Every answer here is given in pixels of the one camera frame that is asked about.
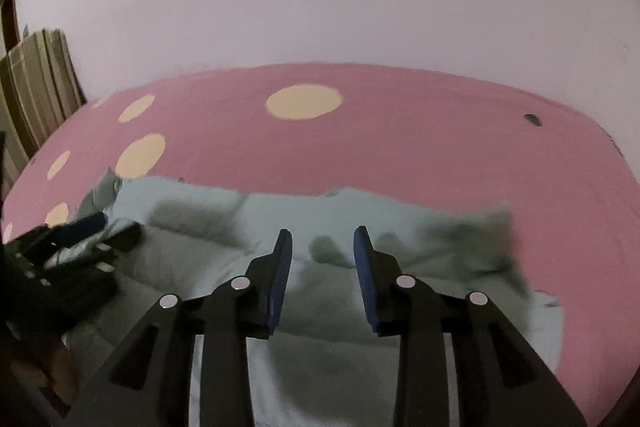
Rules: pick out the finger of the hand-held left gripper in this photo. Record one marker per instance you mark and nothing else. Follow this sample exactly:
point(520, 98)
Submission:
point(85, 227)
point(122, 237)

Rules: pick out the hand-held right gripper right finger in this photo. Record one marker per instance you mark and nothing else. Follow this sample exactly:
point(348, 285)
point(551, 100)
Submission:
point(362, 277)

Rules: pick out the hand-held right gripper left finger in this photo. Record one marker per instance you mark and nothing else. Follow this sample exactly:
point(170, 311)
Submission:
point(280, 277)

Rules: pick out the light blue puffer jacket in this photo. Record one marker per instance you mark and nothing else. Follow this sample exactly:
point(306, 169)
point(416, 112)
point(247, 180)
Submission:
point(320, 307)

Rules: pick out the person's left hand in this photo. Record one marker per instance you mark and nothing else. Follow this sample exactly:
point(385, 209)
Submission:
point(50, 367)

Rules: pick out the pink dotted bed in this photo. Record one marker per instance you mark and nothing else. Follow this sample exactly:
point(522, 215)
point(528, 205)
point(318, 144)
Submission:
point(400, 147)

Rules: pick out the striped headboard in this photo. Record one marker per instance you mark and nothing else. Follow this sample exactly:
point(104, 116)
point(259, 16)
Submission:
point(40, 87)

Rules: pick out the wooden door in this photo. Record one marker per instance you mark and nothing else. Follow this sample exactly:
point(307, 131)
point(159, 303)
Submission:
point(11, 24)

